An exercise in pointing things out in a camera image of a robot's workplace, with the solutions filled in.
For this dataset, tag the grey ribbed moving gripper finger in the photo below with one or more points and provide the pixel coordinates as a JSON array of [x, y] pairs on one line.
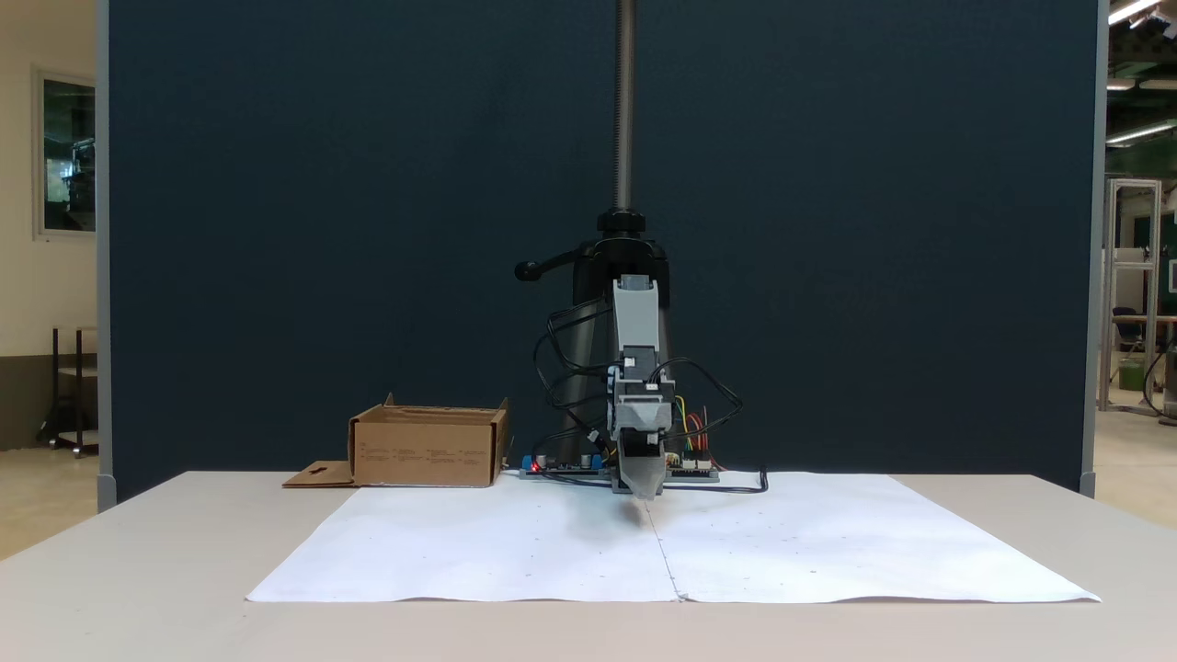
[[644, 473]]

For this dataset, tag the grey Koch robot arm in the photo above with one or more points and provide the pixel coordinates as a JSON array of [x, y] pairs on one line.
[[636, 313]]

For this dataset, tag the green bin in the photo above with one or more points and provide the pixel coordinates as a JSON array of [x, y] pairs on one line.
[[1131, 375]]

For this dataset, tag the blue circuit board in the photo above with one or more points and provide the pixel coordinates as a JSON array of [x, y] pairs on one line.
[[561, 466]]

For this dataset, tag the white paper sheet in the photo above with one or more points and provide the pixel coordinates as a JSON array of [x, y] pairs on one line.
[[874, 542], [497, 542]]

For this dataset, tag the brown cardboard box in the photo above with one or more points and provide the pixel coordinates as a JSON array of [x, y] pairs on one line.
[[423, 450]]

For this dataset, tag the dark blue partition panel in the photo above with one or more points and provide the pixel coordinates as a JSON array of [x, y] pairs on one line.
[[276, 184]]

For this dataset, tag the black office chair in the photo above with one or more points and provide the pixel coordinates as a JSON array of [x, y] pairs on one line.
[[1126, 326]]

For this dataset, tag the ceiling light strip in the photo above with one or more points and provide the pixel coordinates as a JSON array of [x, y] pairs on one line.
[[1140, 133], [1136, 9]]

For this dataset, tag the black shelf cart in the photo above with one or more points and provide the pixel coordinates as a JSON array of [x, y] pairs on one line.
[[57, 386]]

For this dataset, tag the black camera tripod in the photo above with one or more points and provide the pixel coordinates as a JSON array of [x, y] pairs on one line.
[[625, 92]]

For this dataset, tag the aluminium profile frame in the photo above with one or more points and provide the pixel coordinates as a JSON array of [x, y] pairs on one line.
[[1108, 294]]

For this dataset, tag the framed wall window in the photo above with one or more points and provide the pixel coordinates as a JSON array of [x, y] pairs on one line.
[[69, 156]]

